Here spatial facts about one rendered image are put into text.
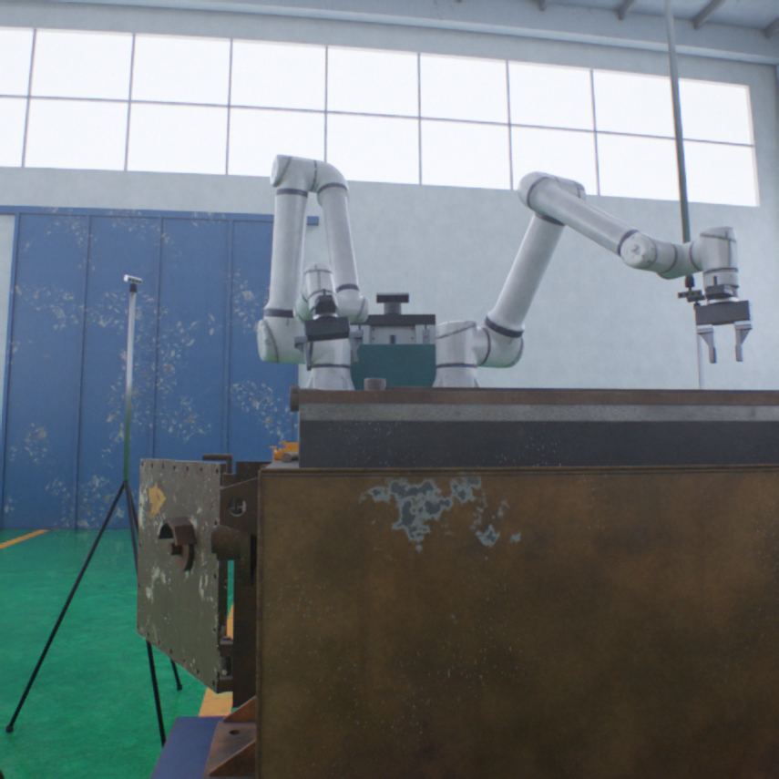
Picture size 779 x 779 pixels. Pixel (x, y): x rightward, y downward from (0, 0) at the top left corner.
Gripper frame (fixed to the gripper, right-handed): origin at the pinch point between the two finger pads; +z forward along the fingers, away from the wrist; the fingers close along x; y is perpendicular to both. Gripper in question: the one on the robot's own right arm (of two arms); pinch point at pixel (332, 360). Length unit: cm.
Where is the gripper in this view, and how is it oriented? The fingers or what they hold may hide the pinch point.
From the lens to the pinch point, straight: 186.6
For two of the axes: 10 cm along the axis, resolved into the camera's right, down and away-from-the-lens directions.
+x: -9.8, 1.0, -1.4
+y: -0.7, 5.0, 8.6
